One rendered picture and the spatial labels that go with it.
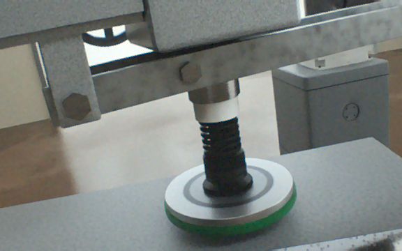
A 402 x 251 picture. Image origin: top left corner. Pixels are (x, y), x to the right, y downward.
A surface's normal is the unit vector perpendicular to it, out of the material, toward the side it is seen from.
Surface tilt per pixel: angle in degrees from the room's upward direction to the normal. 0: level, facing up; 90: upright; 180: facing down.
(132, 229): 0
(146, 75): 90
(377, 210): 0
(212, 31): 90
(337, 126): 90
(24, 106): 90
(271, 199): 0
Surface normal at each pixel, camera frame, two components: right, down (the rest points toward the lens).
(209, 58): 0.33, 0.25
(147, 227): -0.15, -0.94
